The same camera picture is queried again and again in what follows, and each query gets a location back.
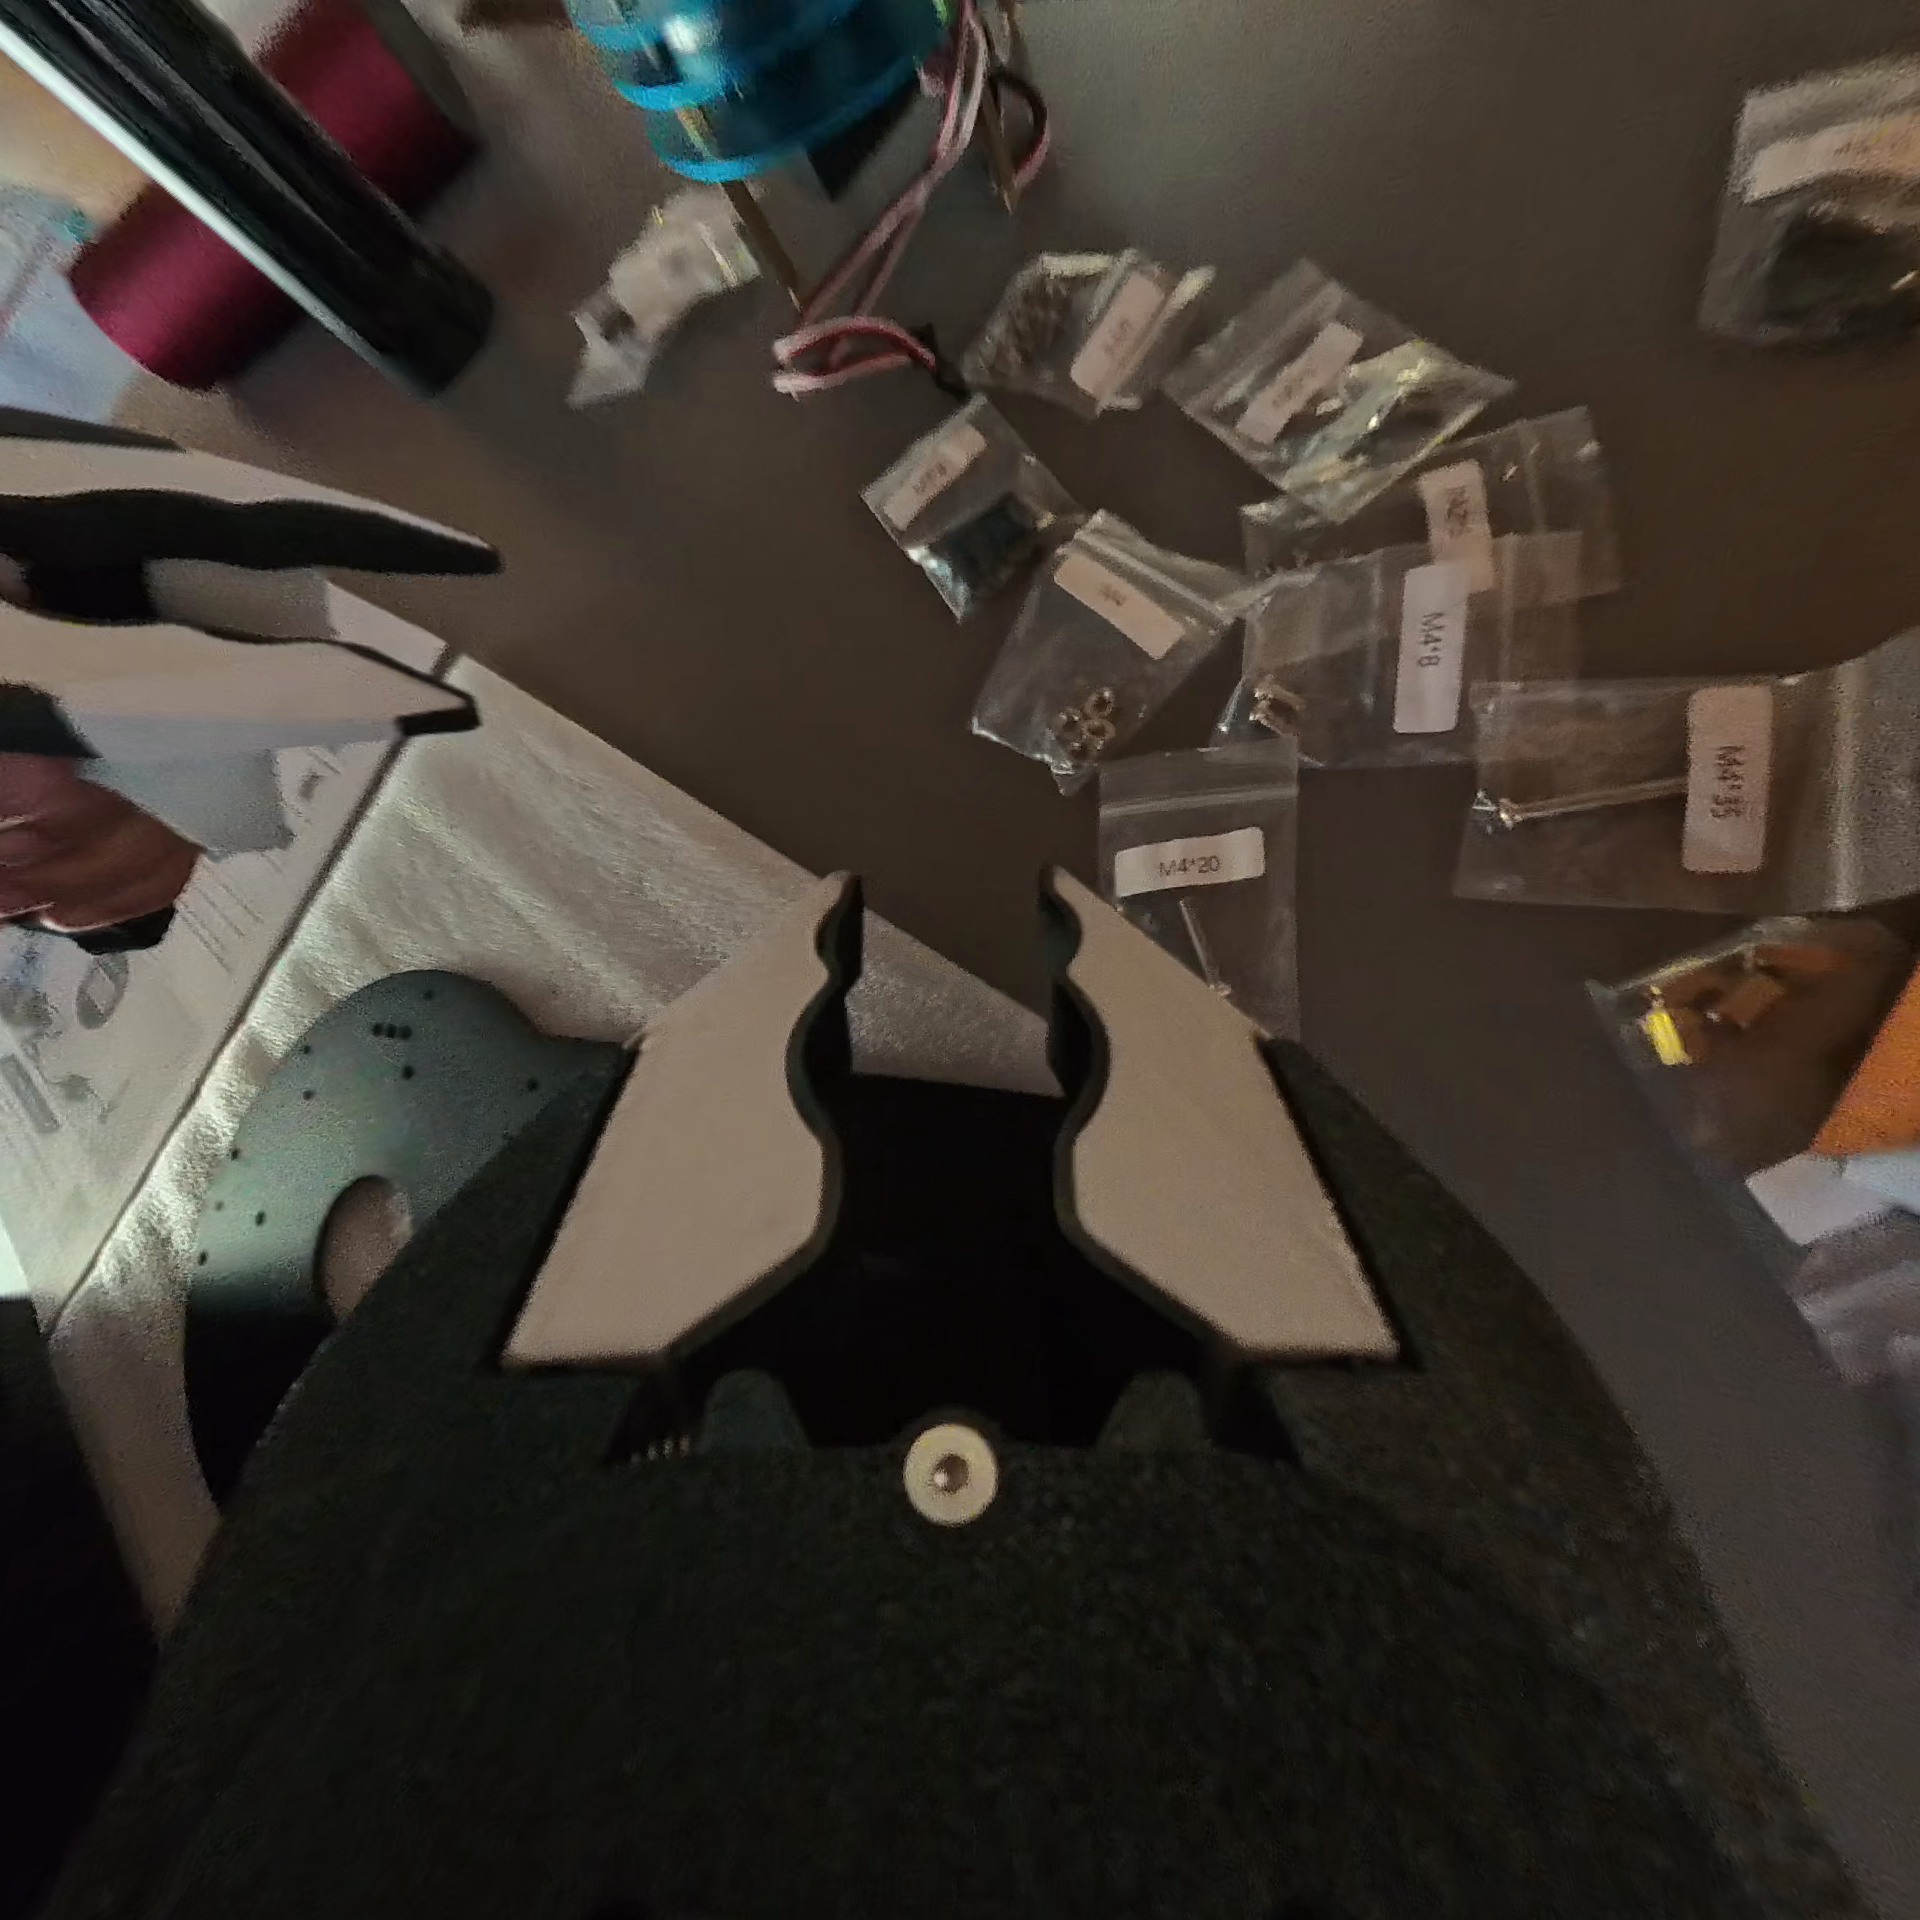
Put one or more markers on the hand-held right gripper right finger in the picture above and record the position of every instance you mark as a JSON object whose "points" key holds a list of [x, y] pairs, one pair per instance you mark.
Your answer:
{"points": [[1215, 1184]]}

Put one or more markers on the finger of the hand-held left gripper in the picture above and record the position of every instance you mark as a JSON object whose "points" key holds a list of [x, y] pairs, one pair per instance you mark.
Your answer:
{"points": [[194, 690], [180, 481]]}

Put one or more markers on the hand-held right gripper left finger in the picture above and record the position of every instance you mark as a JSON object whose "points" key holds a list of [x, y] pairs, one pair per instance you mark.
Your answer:
{"points": [[691, 1170]]}

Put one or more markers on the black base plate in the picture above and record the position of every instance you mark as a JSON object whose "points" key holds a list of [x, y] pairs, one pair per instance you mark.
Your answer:
{"points": [[375, 1081]]}

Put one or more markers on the white instruction booklet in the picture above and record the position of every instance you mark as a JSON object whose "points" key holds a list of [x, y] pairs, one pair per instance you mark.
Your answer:
{"points": [[120, 1051]]}

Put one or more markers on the blue toy robot arm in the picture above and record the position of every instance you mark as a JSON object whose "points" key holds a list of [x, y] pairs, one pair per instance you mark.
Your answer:
{"points": [[750, 74]]}

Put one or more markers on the person's left hand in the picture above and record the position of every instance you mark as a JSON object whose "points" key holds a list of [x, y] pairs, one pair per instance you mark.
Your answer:
{"points": [[74, 854]]}

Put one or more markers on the red metal tube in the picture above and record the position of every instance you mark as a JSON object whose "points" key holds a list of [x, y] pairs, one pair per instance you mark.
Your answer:
{"points": [[180, 284]]}

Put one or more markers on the black metal tube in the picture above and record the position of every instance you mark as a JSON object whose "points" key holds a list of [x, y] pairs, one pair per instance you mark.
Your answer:
{"points": [[301, 195]]}

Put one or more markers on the group of small parts bags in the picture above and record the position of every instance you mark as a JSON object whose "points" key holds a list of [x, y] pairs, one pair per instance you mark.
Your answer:
{"points": [[1350, 645]]}

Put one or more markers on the silver antistatic bag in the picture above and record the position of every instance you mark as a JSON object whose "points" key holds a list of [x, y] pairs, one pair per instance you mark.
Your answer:
{"points": [[1801, 1035]]}

